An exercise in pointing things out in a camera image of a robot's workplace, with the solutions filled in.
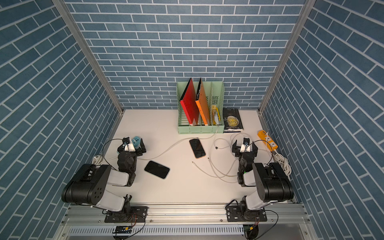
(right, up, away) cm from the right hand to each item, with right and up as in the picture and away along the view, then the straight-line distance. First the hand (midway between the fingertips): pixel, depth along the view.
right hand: (246, 142), depth 89 cm
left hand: (-66, +1, -1) cm, 66 cm away
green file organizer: (-18, +34, +17) cm, 42 cm away
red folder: (-35, +24, -1) cm, 42 cm away
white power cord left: (-93, -12, +4) cm, 94 cm away
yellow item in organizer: (-16, +17, +23) cm, 33 cm away
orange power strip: (+16, 0, +8) cm, 18 cm away
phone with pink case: (-30, -4, +2) cm, 30 cm away
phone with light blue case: (-54, -16, -1) cm, 57 cm away
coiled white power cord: (+23, -12, +2) cm, 26 cm away
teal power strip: (-71, -1, +8) cm, 71 cm away
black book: (-4, +13, +22) cm, 26 cm away
